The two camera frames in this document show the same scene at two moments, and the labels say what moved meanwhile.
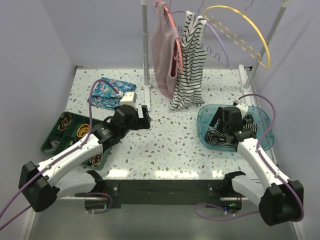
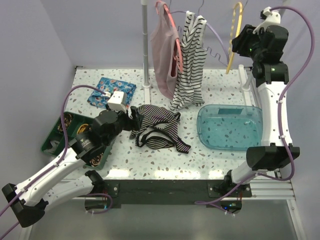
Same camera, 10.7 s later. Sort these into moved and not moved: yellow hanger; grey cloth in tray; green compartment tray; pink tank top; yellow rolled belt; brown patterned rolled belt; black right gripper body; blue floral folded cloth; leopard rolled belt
Moved: black right gripper body; yellow hanger
Not moved: green compartment tray; grey cloth in tray; brown patterned rolled belt; pink tank top; blue floral folded cloth; leopard rolled belt; yellow rolled belt
